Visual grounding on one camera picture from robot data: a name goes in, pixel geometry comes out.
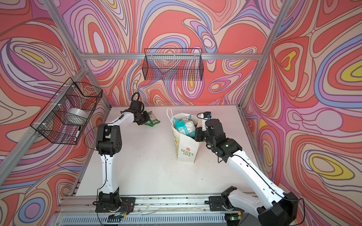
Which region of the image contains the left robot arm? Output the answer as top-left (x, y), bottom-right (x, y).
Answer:
top-left (93, 92), bottom-right (150, 213)

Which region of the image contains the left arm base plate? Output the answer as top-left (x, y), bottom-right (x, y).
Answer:
top-left (94, 197), bottom-right (136, 214)

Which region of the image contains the white paper bag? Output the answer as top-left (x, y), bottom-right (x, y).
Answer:
top-left (166, 108), bottom-right (200, 163)

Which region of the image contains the green snack bag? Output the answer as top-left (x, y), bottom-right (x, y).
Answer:
top-left (145, 111), bottom-right (160, 127)

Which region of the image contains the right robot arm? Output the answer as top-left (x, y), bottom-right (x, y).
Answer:
top-left (195, 118), bottom-right (299, 226)

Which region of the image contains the teal snack bag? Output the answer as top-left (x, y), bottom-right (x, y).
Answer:
top-left (173, 115), bottom-right (196, 137)

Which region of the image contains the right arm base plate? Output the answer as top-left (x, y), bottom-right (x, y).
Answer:
top-left (205, 195), bottom-right (244, 213)

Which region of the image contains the silver tape roll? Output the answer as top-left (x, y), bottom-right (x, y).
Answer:
top-left (67, 108), bottom-right (89, 119)

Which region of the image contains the black wire basket left wall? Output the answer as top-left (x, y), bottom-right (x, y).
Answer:
top-left (30, 78), bottom-right (103, 145)

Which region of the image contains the black wire basket back wall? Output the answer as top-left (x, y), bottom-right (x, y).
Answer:
top-left (142, 48), bottom-right (204, 82)

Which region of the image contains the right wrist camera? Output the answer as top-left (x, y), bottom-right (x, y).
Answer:
top-left (197, 111), bottom-right (212, 131)

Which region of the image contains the black wire basket wall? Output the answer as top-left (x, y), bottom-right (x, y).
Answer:
top-left (30, 78), bottom-right (103, 145)
top-left (142, 48), bottom-right (204, 82)

